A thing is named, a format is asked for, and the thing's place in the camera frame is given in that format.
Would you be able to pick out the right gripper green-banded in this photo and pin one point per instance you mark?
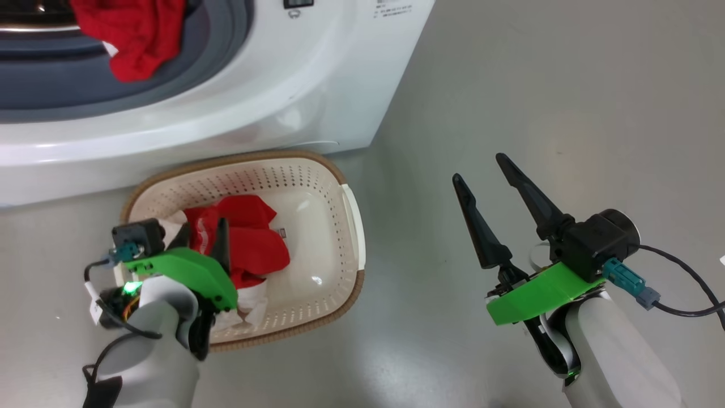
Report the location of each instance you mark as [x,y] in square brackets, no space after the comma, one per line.
[538,294]

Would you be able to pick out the white front-load washing machine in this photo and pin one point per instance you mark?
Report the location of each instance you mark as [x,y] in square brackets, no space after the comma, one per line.
[283,85]

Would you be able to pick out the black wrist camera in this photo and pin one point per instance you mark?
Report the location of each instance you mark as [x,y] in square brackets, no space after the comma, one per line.
[139,233]
[600,241]

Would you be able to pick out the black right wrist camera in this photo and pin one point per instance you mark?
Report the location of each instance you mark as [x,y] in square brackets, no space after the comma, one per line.
[600,241]

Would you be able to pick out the cream perforated laundry basket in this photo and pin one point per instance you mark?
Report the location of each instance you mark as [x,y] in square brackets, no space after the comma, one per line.
[323,238]

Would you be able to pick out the teal camera connector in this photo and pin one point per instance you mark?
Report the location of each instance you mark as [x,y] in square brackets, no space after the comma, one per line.
[126,252]
[626,280]

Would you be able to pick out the teal left camera connector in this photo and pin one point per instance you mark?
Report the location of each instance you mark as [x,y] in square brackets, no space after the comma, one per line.
[126,252]

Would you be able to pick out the teal right camera connector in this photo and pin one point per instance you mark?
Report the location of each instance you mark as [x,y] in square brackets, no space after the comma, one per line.
[626,280]

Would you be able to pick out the white basket product sticker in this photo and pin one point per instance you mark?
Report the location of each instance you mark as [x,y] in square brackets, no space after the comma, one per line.
[281,232]

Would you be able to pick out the red and white garment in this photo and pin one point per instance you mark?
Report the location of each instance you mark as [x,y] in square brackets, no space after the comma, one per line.
[255,243]

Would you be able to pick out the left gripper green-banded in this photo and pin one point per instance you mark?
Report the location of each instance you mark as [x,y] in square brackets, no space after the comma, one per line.
[192,269]

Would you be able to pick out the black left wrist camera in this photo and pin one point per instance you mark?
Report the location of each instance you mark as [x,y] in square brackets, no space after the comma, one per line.
[139,233]

